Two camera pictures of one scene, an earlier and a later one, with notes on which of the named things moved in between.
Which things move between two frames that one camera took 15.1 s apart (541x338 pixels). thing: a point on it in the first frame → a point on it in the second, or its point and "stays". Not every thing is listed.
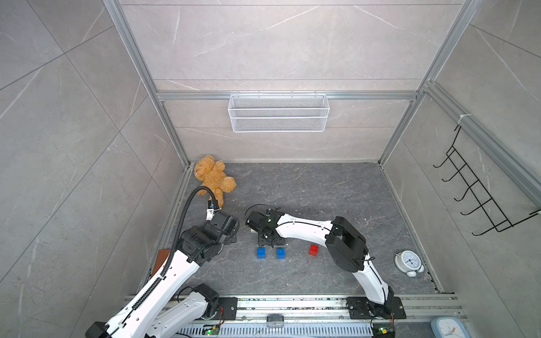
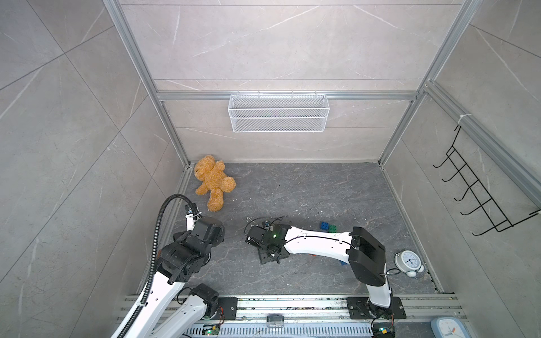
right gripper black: x=261 y=241 → x=263 y=258
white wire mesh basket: x=278 y=113 stays
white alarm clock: x=409 y=262 stays
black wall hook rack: x=497 y=217 stays
